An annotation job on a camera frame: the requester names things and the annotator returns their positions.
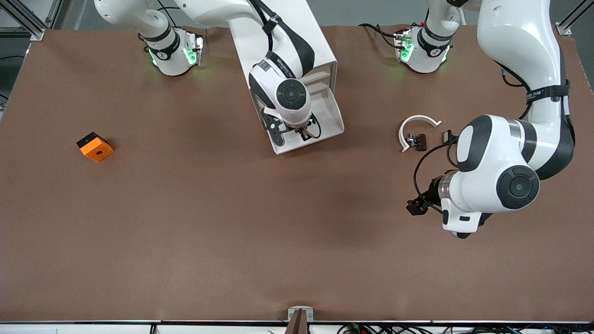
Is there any orange and black switch box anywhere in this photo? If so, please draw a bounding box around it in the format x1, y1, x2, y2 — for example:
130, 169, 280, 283
77, 132, 114, 163

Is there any aluminium frame profile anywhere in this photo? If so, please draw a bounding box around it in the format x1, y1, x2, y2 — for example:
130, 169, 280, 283
0, 0, 63, 41
555, 0, 594, 36

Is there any white curved plastic part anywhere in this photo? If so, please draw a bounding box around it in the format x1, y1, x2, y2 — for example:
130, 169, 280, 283
398, 115, 442, 154

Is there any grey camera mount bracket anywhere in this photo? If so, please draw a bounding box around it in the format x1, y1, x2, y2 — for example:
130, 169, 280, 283
284, 306, 314, 334

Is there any black arm base cable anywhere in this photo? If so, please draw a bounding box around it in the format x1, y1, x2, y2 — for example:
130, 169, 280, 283
358, 22, 402, 49

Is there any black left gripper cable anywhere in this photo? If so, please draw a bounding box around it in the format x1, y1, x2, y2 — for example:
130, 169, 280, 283
412, 135, 460, 215

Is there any tangled cable bundle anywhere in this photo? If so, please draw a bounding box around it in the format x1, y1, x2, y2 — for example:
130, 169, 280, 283
336, 323, 594, 334

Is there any brown table cover sheet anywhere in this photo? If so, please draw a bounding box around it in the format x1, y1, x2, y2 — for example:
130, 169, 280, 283
0, 24, 594, 323

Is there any white table edge rail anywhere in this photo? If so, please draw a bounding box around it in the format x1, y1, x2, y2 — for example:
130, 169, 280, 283
0, 320, 594, 334

